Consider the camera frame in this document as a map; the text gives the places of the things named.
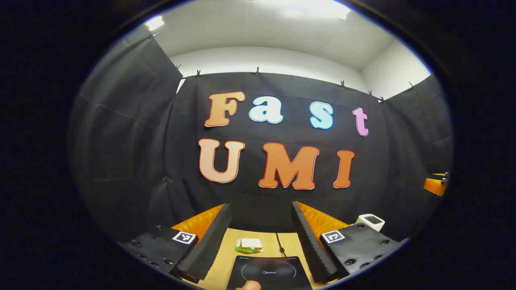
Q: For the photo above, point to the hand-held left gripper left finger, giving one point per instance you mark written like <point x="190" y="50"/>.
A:
<point x="209" y="245"/>

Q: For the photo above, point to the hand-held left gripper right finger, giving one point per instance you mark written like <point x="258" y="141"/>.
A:
<point x="312" y="249"/>

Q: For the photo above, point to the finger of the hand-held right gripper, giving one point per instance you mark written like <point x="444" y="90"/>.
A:
<point x="434" y="186"/>

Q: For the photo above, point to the black induction cooktop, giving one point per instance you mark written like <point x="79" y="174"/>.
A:
<point x="268" y="274"/>

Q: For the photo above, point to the sandwich with lettuce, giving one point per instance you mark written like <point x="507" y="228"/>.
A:
<point x="250" y="244"/>

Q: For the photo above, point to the white toaster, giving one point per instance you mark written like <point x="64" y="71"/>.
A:
<point x="370" y="221"/>

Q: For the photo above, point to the black backdrop cloth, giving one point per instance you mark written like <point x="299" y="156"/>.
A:
<point x="133" y="153"/>

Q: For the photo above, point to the row of cloth clips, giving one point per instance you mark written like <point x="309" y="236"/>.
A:
<point x="256" y="71"/>

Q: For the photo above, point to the ceiling light panel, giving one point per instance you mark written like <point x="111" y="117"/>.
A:
<point x="155" y="23"/>

